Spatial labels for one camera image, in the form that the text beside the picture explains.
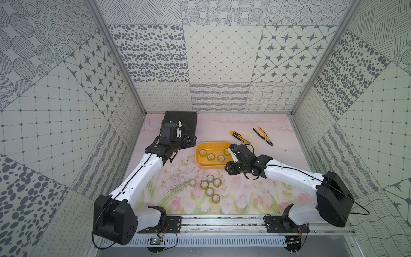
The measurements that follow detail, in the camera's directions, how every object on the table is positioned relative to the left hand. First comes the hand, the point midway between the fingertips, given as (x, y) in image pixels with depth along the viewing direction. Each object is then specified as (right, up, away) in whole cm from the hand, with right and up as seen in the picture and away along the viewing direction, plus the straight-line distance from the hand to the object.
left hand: (188, 135), depth 82 cm
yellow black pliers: (+49, -2, +25) cm, 55 cm away
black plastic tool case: (-4, +9, +32) cm, 34 cm away
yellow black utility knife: (+32, -3, +24) cm, 40 cm away
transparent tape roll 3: (+12, -24, +7) cm, 28 cm away
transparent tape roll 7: (+15, -33, 0) cm, 36 cm away
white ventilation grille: (-19, -47, -12) cm, 52 cm away
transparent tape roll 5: (+8, -27, +5) cm, 29 cm away
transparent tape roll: (+12, -14, +14) cm, 23 cm away
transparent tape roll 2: (+7, -12, +17) cm, 21 cm away
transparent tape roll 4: (+16, -27, +6) cm, 31 cm away
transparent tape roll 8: (+2, -26, +5) cm, 27 cm away
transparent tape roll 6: (+11, -30, +2) cm, 32 cm away
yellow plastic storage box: (+16, -9, +20) cm, 27 cm away
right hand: (+22, -18, +2) cm, 29 cm away
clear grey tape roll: (+18, -15, +14) cm, 27 cm away
